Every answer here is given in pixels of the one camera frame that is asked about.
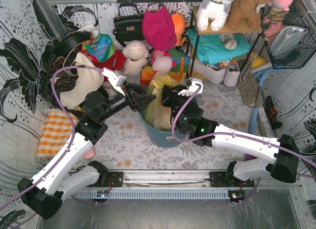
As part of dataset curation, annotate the yellow trash bag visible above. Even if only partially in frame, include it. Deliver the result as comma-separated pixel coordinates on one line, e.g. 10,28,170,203
144,72,179,131

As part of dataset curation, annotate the teal trash bin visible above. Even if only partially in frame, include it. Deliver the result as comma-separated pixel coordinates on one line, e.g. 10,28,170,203
140,112,180,148

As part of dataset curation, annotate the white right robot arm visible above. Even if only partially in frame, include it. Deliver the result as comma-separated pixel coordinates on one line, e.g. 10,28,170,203
161,83,299,185

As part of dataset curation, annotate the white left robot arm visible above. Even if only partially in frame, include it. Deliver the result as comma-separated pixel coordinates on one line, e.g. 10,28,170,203
17,82,156,220

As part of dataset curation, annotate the rainbow striped bag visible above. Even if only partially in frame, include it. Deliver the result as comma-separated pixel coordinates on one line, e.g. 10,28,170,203
140,48,191,85

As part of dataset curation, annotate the cream canvas tote bag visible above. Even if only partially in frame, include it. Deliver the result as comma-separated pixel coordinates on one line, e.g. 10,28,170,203
51,52,104,110

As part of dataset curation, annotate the magenta cloth bag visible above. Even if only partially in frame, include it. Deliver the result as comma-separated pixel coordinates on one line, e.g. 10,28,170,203
142,5,177,51

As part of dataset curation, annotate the white fluffy plush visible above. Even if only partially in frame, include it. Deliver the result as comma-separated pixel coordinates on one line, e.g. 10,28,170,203
122,40,149,75

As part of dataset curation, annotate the pink doll striped hat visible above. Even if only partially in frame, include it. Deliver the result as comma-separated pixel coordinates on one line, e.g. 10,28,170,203
151,49,176,74

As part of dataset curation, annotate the white sneaker left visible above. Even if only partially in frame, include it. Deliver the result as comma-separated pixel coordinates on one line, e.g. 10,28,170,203
192,60,225,84

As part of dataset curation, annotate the white sneaker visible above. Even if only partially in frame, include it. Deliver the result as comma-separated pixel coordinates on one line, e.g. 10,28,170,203
192,60,225,84
223,62,240,87

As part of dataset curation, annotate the colorful printed cloth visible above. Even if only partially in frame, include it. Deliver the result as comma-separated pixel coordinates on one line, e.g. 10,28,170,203
81,34,116,63

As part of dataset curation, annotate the black handbag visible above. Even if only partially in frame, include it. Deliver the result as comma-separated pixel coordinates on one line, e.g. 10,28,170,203
113,3,145,47

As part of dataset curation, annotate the teal folded cloth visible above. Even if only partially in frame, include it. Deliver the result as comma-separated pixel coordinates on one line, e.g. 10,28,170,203
197,34,251,65

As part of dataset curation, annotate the white sneaker right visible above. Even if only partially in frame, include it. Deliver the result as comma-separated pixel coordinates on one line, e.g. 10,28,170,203
223,62,240,87

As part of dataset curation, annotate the pink cylinder case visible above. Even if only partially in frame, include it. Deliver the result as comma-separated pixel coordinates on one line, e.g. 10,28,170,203
82,147,95,160

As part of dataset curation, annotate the orange checkered towel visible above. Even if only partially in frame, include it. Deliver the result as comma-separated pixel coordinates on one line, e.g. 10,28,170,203
37,108,73,158

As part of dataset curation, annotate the orange plush toy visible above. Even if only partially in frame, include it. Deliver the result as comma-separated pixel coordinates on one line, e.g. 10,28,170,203
171,13,186,46

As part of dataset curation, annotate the beige chenille mop head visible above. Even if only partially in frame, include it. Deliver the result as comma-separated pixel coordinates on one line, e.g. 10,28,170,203
237,72,258,108

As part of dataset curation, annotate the black round hat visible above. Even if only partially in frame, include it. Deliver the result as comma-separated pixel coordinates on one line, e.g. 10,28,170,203
53,31,92,57

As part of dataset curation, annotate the wooden shelf rack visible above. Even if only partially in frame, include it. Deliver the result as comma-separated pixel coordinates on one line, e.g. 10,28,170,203
187,6,262,78

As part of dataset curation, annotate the striped colourful sock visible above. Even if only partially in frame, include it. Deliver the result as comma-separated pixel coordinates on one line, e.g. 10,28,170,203
245,154,257,161

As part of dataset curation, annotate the white plush dog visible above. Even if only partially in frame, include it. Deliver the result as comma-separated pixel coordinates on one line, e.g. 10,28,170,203
197,0,234,31

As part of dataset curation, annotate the brown teddy bear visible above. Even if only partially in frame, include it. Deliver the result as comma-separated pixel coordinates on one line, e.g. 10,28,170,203
228,0,270,31

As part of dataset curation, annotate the silver pouch in basket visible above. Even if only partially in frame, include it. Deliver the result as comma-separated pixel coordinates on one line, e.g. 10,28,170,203
270,26,308,56

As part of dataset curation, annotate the pink plush toy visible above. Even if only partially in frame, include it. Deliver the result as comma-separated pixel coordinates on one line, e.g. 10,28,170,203
268,0,294,21

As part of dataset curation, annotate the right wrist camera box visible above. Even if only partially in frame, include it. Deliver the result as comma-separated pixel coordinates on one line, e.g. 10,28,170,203
178,77,203,96

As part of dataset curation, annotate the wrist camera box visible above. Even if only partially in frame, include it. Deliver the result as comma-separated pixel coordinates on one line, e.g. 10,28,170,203
102,68,126,96
178,77,203,96

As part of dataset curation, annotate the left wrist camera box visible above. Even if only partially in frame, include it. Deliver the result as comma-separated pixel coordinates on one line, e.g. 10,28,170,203
102,68,126,96

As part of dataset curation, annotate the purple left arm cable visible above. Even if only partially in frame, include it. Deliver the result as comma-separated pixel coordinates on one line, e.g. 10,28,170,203
0,65,104,229

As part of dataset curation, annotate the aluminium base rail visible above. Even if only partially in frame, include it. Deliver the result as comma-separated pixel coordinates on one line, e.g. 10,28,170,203
37,168,303,202

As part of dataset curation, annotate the black wire basket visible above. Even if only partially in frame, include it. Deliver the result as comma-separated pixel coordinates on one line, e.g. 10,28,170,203
261,3,316,70

